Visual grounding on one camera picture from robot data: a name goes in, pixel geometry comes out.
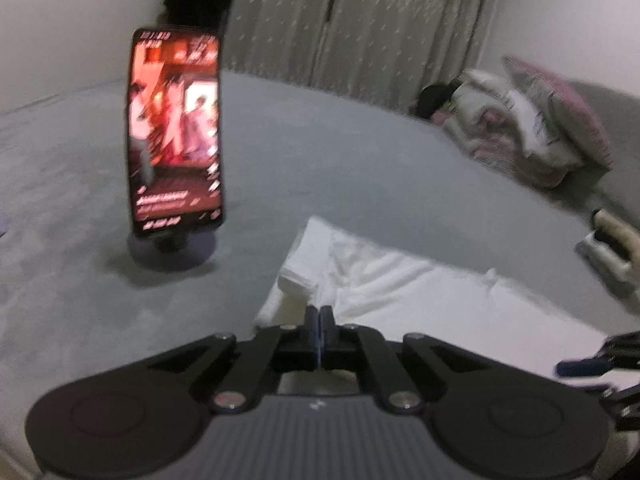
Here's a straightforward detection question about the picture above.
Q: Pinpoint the small black object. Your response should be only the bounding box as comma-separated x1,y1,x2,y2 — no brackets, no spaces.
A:
416,82,458,117

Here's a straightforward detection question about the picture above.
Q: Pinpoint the smartphone with lit screen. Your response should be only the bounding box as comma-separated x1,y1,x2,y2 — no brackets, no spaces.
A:
125,29,224,237

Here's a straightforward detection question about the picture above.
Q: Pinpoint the folded pink white quilt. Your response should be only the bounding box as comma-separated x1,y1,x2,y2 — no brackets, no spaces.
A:
432,69,583,188

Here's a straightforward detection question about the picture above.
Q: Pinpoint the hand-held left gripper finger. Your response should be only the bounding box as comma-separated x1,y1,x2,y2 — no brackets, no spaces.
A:
145,304,321,413
319,305,501,413

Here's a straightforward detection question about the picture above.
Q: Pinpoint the folded white garment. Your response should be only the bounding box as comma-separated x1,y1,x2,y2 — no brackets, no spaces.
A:
575,237,640,296

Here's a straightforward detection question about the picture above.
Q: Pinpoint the folded black garment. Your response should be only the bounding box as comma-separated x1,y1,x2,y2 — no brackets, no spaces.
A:
592,230,633,263

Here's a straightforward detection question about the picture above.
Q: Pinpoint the white garment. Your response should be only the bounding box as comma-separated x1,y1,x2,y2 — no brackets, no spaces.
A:
575,237,640,296
255,216,616,396

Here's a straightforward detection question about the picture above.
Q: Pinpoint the grey dotted curtain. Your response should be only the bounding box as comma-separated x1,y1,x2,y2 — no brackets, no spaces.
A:
220,0,506,111

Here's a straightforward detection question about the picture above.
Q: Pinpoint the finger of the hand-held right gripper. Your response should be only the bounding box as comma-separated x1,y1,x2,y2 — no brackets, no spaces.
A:
597,382,640,436
555,330,640,378

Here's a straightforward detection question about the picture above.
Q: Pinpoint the pink grey pillow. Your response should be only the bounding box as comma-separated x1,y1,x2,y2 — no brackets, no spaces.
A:
502,55,613,168

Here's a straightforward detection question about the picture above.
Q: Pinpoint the grey padded headboard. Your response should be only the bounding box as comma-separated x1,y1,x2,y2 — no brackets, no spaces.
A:
570,80,640,231

